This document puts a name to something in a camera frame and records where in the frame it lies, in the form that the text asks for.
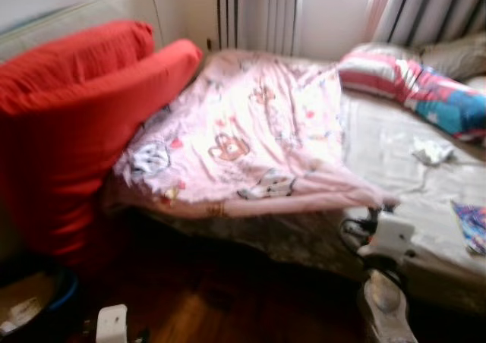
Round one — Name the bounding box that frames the red blue striped pillow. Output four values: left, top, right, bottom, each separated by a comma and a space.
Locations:
337, 42, 486, 140

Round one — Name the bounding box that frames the dark striped curtain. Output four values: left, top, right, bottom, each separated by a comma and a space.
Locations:
216, 0, 302, 57
368, 0, 486, 49

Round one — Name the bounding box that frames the beige upright mattress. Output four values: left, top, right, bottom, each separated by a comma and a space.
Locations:
0, 0, 165, 61

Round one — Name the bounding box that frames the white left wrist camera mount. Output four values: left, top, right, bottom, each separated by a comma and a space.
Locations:
96, 304, 131, 343

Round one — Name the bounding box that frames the pink cartoon print blanket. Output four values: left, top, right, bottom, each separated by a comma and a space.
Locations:
101, 48, 401, 220

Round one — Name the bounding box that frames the white crumpled cloth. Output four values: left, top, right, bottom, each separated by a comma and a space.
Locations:
412, 137, 456, 166

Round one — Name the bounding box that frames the dark bin blue rim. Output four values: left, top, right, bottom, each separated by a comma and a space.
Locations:
0, 255, 81, 341

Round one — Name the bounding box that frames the colourful comic book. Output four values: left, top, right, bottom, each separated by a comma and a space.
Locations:
451, 200, 486, 256

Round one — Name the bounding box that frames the red cushion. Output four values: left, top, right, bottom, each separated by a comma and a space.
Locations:
0, 38, 205, 264
0, 19, 157, 116

